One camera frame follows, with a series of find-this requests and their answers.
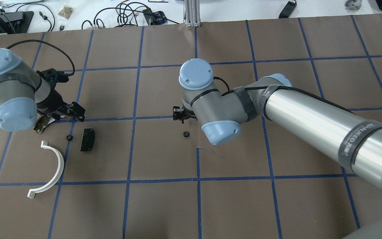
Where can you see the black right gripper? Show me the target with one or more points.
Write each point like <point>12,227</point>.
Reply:
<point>178,114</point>

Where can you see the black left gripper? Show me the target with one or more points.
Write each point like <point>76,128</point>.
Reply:
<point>54,100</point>

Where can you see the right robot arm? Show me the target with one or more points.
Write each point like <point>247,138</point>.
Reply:
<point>352,141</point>

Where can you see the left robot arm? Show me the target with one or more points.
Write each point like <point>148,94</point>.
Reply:
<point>29,99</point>

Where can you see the olive green brake shoe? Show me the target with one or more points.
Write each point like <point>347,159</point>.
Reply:
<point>42,123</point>

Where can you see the black brake pad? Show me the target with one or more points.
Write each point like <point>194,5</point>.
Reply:
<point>88,140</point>

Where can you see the black power adapter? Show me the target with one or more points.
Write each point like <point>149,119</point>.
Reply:
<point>288,9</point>

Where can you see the aluminium frame post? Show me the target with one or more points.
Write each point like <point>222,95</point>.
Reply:
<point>192,13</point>

